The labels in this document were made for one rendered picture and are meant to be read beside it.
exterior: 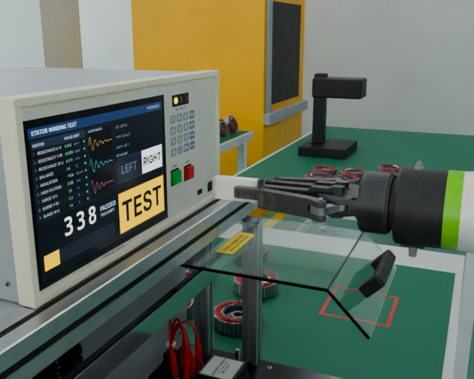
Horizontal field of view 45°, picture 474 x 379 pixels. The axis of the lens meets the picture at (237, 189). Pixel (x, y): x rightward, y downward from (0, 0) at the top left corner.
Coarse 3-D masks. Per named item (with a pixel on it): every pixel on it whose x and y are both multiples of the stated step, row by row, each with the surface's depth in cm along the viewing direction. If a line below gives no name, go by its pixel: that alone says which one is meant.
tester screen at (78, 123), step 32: (32, 128) 53; (64, 128) 57; (96, 128) 62; (128, 128) 68; (160, 128) 75; (32, 160) 54; (64, 160) 58; (96, 160) 63; (64, 192) 58; (96, 192) 63; (96, 224) 64
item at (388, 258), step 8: (384, 256) 83; (392, 256) 84; (376, 264) 85; (384, 264) 80; (392, 264) 82; (376, 272) 77; (384, 272) 78; (368, 280) 77; (376, 280) 76; (384, 280) 77; (360, 288) 77; (368, 288) 77; (376, 288) 76; (368, 296) 77
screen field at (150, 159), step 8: (160, 144) 75; (144, 152) 72; (152, 152) 73; (160, 152) 75; (120, 160) 67; (128, 160) 68; (136, 160) 70; (144, 160) 72; (152, 160) 74; (160, 160) 75; (120, 168) 67; (128, 168) 69; (136, 168) 70; (144, 168) 72; (152, 168) 74; (120, 176) 67; (128, 176) 69; (136, 176) 70
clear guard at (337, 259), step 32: (256, 224) 96; (288, 224) 96; (192, 256) 82; (224, 256) 82; (256, 256) 82; (288, 256) 82; (320, 256) 82; (352, 256) 83; (320, 288) 72; (352, 288) 77; (384, 288) 84; (352, 320) 72
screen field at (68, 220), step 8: (88, 208) 62; (96, 208) 64; (72, 216) 60; (80, 216) 61; (88, 216) 62; (96, 216) 64; (64, 224) 59; (72, 224) 60; (80, 224) 61; (88, 224) 62; (64, 232) 59; (72, 232) 60
